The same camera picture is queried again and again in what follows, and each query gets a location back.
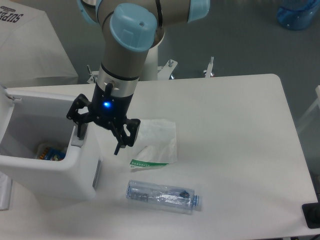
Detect white frame right edge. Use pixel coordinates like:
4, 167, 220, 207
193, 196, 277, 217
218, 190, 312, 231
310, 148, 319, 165
296, 85, 320, 142

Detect crumpled white paper bag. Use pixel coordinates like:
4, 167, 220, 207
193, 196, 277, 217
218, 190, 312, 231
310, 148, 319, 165
129, 119, 178, 170

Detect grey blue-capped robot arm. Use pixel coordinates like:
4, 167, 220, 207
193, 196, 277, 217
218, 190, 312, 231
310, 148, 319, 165
66, 0, 211, 149

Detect white push-lid trash can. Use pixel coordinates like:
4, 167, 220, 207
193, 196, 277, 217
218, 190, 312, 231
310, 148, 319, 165
0, 87, 101, 200

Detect colourful wrapper in bin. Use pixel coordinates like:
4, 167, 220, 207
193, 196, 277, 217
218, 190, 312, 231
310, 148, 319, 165
35, 142, 68, 162

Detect white printed cloth cover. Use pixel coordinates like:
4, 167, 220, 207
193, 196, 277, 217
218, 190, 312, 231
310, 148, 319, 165
0, 0, 78, 88

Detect crushed clear plastic bottle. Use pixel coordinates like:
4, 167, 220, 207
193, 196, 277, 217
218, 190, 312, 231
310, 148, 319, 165
125, 180, 203, 215

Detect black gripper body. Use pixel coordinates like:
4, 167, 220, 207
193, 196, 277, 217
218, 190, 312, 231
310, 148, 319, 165
88, 84, 133, 130

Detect blue water jug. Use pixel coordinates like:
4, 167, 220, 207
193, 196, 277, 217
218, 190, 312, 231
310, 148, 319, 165
276, 0, 320, 31

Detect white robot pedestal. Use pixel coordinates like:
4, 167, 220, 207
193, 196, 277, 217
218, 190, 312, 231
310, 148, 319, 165
87, 28, 215, 84

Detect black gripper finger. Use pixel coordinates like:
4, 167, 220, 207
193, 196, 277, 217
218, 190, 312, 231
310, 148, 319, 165
66, 93, 95, 139
110, 118, 141, 155

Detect black device at table edge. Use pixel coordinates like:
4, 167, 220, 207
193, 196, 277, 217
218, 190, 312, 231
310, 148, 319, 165
302, 202, 320, 229

